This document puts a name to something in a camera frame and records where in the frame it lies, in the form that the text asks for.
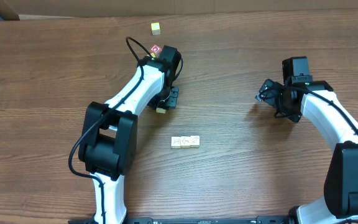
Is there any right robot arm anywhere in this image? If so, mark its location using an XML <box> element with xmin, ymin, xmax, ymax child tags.
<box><xmin>255</xmin><ymin>56</ymin><xmax>358</xmax><ymax>223</ymax></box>

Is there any wooden block star drawing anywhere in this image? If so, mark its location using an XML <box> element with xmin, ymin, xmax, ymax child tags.
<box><xmin>156</xmin><ymin>108</ymin><xmax>166</xmax><ymax>114</ymax></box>

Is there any yellow block far top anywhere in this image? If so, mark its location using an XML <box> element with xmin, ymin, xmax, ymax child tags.
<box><xmin>150</xmin><ymin>22</ymin><xmax>161</xmax><ymax>35</ymax></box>

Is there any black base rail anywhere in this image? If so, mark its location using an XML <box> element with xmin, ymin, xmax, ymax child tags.
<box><xmin>68</xmin><ymin>216</ymin><xmax>291</xmax><ymax>224</ymax></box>

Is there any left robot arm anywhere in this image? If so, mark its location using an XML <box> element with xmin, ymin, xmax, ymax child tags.
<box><xmin>78</xmin><ymin>45</ymin><xmax>183</xmax><ymax>223</ymax></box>

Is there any red block letter C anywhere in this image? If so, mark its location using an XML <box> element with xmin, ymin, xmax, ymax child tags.
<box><xmin>150</xmin><ymin>45</ymin><xmax>162</xmax><ymax>57</ymax></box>

